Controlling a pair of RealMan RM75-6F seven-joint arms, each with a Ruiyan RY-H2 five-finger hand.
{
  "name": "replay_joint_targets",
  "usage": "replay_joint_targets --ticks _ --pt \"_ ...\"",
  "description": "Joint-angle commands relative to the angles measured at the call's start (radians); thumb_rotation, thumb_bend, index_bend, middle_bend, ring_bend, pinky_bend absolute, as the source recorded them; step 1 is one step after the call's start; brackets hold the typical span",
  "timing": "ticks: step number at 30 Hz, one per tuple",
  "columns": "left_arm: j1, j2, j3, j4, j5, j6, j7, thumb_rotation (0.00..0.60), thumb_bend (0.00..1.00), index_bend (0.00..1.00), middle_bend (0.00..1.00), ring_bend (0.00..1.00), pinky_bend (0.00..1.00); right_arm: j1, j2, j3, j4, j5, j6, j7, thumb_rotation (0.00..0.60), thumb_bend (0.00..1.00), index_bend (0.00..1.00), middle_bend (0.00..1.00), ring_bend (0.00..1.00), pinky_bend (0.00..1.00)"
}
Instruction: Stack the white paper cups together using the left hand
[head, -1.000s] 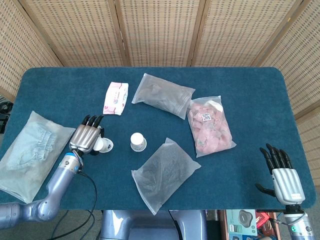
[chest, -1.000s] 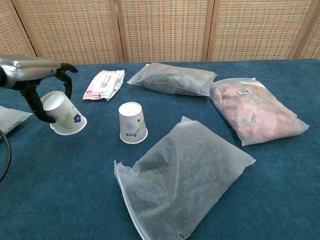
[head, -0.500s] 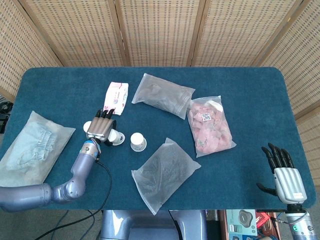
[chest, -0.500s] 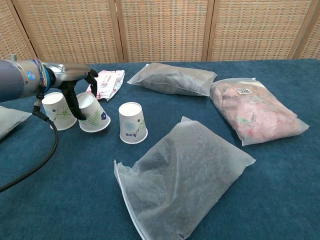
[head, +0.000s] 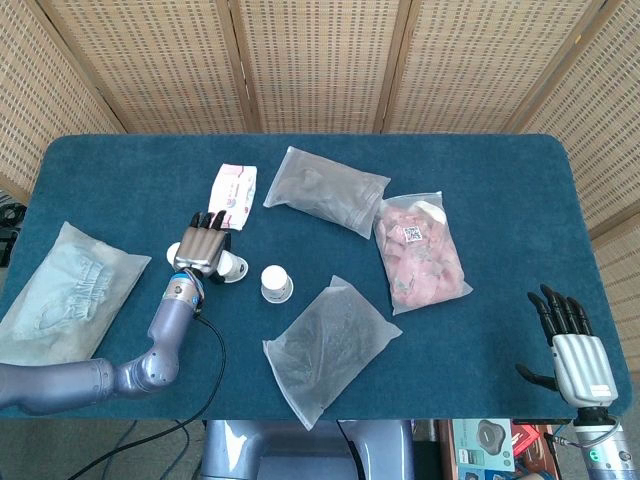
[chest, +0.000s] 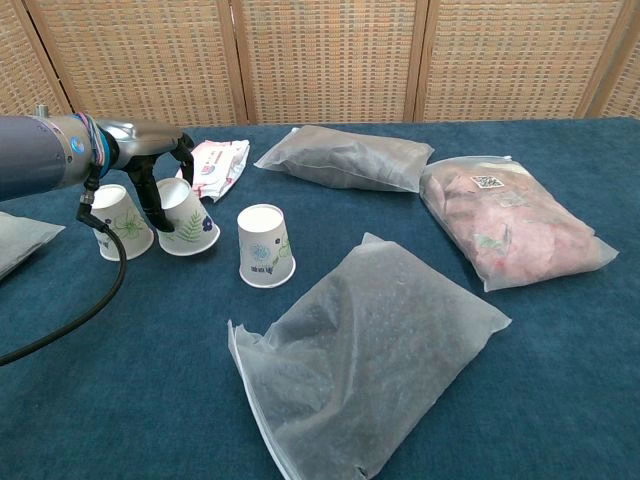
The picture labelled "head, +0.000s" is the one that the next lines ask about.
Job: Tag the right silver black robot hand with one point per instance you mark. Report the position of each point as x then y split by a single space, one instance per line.
582 360

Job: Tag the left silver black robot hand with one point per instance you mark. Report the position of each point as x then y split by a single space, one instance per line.
200 247

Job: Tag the white cup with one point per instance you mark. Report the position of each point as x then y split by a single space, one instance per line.
275 285
172 252
233 266

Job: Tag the left grey-purple robot arm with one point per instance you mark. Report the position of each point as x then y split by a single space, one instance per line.
165 325

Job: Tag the right grey-purple robot arm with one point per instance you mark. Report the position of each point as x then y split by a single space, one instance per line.
607 445

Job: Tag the white cup, large green flower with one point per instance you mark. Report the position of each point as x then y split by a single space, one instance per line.
172 252

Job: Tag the pink white wet wipes pack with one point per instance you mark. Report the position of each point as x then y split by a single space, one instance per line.
235 187

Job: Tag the red product box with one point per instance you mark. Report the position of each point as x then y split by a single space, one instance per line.
527 440

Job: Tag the teal product box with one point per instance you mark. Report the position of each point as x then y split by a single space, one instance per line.
482 447

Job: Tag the small frosted bag, dark clothes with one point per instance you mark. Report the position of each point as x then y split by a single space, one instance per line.
325 192

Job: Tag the frosted bag, light blue clothes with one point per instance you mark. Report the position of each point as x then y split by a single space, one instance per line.
65 295

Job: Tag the large frosted bag, dark clothes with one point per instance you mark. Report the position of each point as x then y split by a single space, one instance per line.
330 350

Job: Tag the black equipment beside table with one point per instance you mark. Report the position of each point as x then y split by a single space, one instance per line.
9 225

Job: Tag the frosted bag, pink clothes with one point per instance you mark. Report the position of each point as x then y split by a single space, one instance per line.
420 255

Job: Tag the woven wooden folding screen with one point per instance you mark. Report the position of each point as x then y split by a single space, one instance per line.
320 65

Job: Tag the grey-purple robot torso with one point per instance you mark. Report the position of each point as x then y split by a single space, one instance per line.
305 450

